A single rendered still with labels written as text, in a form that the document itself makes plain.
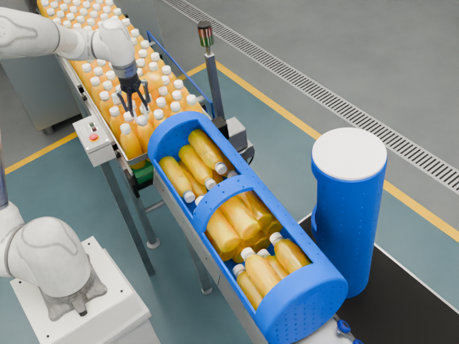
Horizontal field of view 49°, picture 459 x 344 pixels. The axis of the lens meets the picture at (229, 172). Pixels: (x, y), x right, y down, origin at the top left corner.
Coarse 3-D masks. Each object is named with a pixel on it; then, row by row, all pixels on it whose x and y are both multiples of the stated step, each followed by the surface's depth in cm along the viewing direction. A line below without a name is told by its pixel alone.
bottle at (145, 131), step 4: (140, 124) 208; (144, 124) 208; (148, 124) 210; (140, 128) 209; (144, 128) 208; (148, 128) 209; (152, 128) 211; (140, 132) 209; (144, 132) 209; (148, 132) 210; (152, 132) 211; (140, 136) 210; (144, 136) 210; (148, 136) 210; (140, 140) 213; (144, 140) 211; (148, 140) 212; (144, 144) 213; (144, 148) 215; (144, 152) 218; (148, 160) 221
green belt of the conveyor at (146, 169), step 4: (148, 164) 221; (152, 164) 221; (144, 168) 220; (148, 168) 220; (152, 168) 220; (136, 172) 219; (140, 172) 219; (144, 172) 219; (148, 172) 219; (152, 172) 220; (136, 176) 218; (140, 176) 218; (144, 176) 219; (148, 176) 220; (152, 176) 221; (136, 180) 223; (140, 180) 219; (144, 180) 220
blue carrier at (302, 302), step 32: (160, 128) 188; (192, 128) 198; (224, 192) 161; (256, 192) 162; (192, 224) 172; (288, 224) 153; (320, 256) 146; (288, 288) 136; (320, 288) 139; (256, 320) 144; (288, 320) 141; (320, 320) 152
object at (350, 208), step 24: (312, 168) 197; (384, 168) 188; (336, 192) 192; (360, 192) 190; (312, 216) 226; (336, 216) 202; (360, 216) 201; (336, 240) 214; (360, 240) 213; (336, 264) 227; (360, 264) 228; (360, 288) 245
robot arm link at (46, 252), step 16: (32, 224) 140; (48, 224) 140; (64, 224) 143; (16, 240) 142; (32, 240) 136; (48, 240) 136; (64, 240) 140; (16, 256) 140; (32, 256) 136; (48, 256) 137; (64, 256) 139; (80, 256) 145; (16, 272) 142; (32, 272) 141; (48, 272) 139; (64, 272) 141; (80, 272) 146; (48, 288) 144; (64, 288) 145; (80, 288) 149
